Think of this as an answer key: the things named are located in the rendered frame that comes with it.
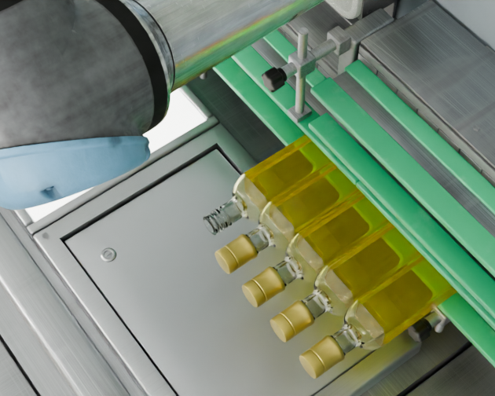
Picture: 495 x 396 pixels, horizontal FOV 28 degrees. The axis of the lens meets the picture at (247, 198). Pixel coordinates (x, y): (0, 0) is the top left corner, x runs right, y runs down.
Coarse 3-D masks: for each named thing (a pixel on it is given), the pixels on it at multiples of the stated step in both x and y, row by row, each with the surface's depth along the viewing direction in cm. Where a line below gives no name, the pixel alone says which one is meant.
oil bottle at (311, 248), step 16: (336, 208) 127; (352, 208) 127; (368, 208) 127; (320, 224) 126; (336, 224) 126; (352, 224) 126; (368, 224) 126; (384, 224) 127; (304, 240) 125; (320, 240) 125; (336, 240) 125; (352, 240) 125; (288, 256) 125; (304, 256) 124; (320, 256) 123; (336, 256) 124; (304, 272) 124
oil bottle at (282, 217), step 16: (320, 176) 130; (336, 176) 130; (288, 192) 128; (304, 192) 128; (320, 192) 128; (336, 192) 128; (352, 192) 129; (272, 208) 127; (288, 208) 127; (304, 208) 127; (320, 208) 127; (272, 224) 126; (288, 224) 126; (304, 224) 126; (272, 240) 127; (288, 240) 127
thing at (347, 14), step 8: (328, 0) 134; (336, 0) 134; (344, 0) 133; (352, 0) 133; (360, 0) 128; (336, 8) 134; (344, 8) 133; (352, 8) 130; (360, 8) 130; (344, 16) 133; (352, 16) 131
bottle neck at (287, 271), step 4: (284, 260) 125; (288, 260) 125; (280, 264) 125; (284, 264) 124; (288, 264) 124; (292, 264) 124; (276, 268) 124; (280, 268) 124; (284, 268) 124; (288, 268) 124; (292, 268) 124; (280, 272) 124; (284, 272) 124; (288, 272) 124; (292, 272) 124; (296, 272) 124; (280, 276) 124; (284, 276) 124; (288, 276) 124; (292, 276) 124; (296, 276) 125; (284, 280) 124; (288, 280) 124; (292, 280) 125; (284, 284) 124
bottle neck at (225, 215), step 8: (232, 200) 130; (216, 208) 130; (224, 208) 129; (232, 208) 129; (240, 208) 130; (208, 216) 129; (216, 216) 129; (224, 216) 129; (232, 216) 129; (240, 216) 130; (208, 224) 131; (216, 224) 128; (224, 224) 129; (232, 224) 130; (216, 232) 129
